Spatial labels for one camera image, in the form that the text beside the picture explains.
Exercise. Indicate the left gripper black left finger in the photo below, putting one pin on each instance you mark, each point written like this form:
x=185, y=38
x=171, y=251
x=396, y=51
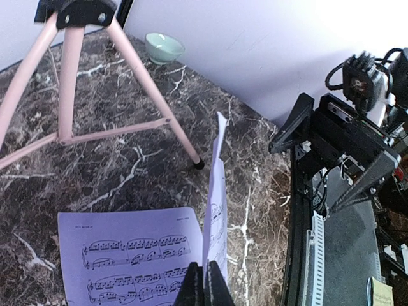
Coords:
x=191, y=292

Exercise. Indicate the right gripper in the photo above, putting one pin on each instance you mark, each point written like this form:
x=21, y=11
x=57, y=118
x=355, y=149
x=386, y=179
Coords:
x=334, y=129

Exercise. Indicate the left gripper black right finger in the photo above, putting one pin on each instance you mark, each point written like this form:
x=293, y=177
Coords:
x=216, y=292

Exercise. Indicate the pink folding music stand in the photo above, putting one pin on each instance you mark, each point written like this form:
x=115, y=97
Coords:
x=72, y=17

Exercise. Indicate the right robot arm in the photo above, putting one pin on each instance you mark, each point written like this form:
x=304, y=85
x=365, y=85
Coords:
x=398, y=134

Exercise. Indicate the yellow sticky note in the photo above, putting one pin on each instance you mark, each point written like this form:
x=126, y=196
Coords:
x=378, y=293

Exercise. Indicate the pale green ceramic bowl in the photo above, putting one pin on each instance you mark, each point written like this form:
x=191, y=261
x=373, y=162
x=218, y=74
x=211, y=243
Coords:
x=163, y=49

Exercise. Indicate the black front rail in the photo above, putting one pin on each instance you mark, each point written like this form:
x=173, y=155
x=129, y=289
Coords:
x=299, y=223

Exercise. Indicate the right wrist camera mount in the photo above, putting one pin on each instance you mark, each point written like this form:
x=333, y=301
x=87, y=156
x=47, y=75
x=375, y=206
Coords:
x=377, y=87

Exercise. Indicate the grey slotted cable duct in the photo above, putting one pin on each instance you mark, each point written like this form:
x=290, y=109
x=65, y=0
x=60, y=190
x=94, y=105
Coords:
x=313, y=289

